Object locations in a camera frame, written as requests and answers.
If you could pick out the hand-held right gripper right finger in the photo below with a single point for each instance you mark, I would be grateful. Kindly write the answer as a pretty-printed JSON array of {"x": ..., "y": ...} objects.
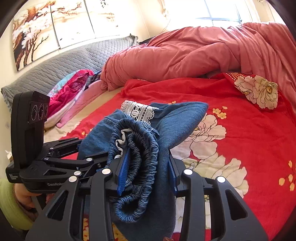
[{"x": 174, "y": 180}]

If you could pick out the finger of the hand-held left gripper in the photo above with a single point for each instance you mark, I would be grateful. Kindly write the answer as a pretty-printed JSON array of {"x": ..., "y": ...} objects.
[
  {"x": 64, "y": 147},
  {"x": 85, "y": 163}
]

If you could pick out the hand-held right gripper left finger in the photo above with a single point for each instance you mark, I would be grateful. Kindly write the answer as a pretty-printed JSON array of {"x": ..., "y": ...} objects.
[{"x": 122, "y": 171}]

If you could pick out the blue denim pants with lace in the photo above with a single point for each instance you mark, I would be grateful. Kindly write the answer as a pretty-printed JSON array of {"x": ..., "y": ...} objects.
[{"x": 166, "y": 129}]

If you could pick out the person's green-sleeved left forearm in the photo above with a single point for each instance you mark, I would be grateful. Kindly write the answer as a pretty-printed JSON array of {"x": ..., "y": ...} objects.
[{"x": 9, "y": 204}]

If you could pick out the person's left hand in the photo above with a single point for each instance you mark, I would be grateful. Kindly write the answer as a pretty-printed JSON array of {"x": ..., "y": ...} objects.
[{"x": 25, "y": 198}]

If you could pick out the beige bed sheet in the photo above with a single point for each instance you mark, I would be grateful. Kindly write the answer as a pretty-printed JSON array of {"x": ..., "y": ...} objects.
[{"x": 92, "y": 104}]

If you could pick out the light pink cloth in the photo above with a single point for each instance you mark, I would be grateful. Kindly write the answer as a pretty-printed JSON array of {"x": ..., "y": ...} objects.
[{"x": 90, "y": 92}]

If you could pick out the red floral blanket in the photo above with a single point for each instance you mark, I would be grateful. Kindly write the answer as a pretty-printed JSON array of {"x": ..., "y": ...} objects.
[{"x": 242, "y": 139}]

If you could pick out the grey quilted headboard cover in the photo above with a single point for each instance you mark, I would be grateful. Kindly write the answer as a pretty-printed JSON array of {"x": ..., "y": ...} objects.
[{"x": 69, "y": 62}]

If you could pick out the canvas panel with white blossoms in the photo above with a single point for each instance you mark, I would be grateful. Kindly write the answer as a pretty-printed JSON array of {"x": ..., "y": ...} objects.
[{"x": 32, "y": 37}]

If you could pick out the canvas panel with thin branches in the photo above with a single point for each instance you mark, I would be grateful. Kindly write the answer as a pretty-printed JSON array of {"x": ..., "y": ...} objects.
[{"x": 71, "y": 23}]

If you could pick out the pink duvet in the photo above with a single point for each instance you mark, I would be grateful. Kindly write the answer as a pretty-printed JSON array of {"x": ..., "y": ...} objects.
[{"x": 185, "y": 53}]

